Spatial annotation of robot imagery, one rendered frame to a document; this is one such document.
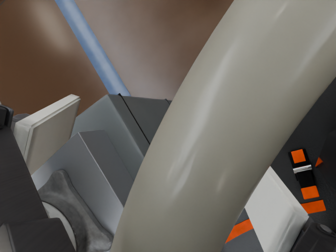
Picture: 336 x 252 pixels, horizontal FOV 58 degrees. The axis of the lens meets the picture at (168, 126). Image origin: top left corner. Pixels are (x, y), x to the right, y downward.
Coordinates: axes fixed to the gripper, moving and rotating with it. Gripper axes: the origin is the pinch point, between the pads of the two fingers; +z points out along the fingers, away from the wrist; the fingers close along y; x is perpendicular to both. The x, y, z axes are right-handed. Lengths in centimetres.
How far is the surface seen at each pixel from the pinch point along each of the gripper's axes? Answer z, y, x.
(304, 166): 99, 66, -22
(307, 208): 96, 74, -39
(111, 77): 138, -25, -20
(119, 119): 45.9, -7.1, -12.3
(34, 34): 158, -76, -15
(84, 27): 148, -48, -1
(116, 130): 45.5, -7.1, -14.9
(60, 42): 151, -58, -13
